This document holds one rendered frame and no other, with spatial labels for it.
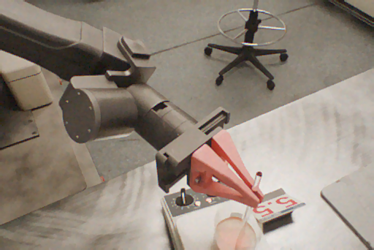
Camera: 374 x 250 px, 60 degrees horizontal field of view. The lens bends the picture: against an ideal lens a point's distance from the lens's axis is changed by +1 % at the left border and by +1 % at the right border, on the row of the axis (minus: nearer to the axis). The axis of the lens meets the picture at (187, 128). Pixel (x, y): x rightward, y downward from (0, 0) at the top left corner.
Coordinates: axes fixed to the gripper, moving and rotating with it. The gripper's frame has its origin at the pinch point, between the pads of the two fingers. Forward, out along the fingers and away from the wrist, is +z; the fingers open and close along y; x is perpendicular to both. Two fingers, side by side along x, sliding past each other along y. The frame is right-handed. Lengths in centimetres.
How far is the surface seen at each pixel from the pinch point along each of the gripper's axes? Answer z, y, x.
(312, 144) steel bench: -5.5, 34.3, 25.7
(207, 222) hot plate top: -6.3, 1.3, 17.0
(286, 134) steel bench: -11.0, 32.8, 25.7
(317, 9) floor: -94, 227, 100
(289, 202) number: -0.5, 17.0, 23.1
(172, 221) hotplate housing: -11.2, -1.7, 19.5
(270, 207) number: -2.4, 14.2, 23.7
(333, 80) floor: -41, 158, 100
